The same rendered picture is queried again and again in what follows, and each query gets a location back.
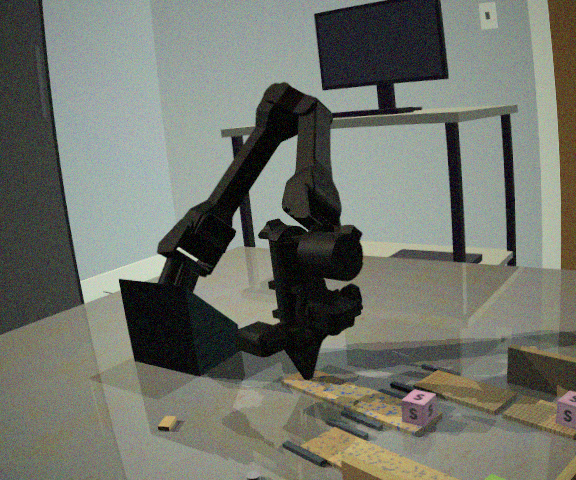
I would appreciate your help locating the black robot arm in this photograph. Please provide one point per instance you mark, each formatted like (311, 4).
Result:
(328, 250)

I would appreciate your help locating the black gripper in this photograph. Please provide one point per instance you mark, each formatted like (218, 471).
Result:
(301, 343)

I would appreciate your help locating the pink cube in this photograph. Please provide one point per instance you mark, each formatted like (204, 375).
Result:
(412, 398)

